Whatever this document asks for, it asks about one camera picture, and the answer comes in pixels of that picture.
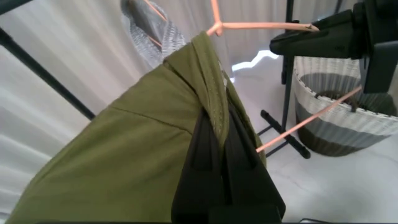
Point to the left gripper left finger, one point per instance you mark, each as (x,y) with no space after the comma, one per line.
(199,186)

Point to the pale grey shorts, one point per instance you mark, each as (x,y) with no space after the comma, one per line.
(174,40)

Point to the black clothes rack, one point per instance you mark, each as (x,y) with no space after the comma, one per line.
(287,93)

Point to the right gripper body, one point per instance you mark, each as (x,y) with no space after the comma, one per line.
(379,40)

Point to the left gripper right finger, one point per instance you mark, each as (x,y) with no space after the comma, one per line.
(252,186)

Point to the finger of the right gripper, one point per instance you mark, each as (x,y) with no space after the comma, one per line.
(311,43)

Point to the white laundry basket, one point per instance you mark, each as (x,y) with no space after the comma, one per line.
(342,118)

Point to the green garment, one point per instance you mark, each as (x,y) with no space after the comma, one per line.
(124,155)

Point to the white curtain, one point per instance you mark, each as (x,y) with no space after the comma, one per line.
(77,62)

